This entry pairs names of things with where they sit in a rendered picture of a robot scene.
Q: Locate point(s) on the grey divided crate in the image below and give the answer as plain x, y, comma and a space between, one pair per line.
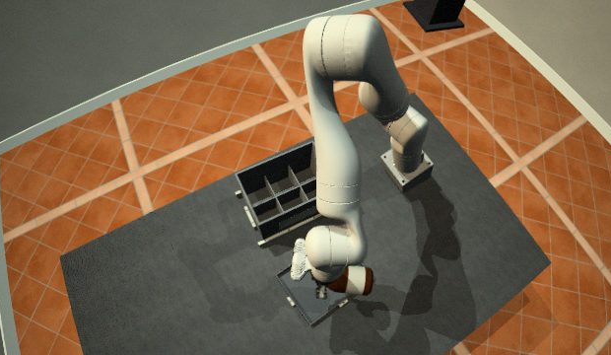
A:
281, 191

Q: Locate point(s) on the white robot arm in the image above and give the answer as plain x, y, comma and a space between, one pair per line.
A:
350, 48

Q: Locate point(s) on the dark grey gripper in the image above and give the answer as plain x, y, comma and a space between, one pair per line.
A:
321, 292

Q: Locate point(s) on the brown glass bottle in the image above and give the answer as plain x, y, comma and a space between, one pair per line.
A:
356, 280

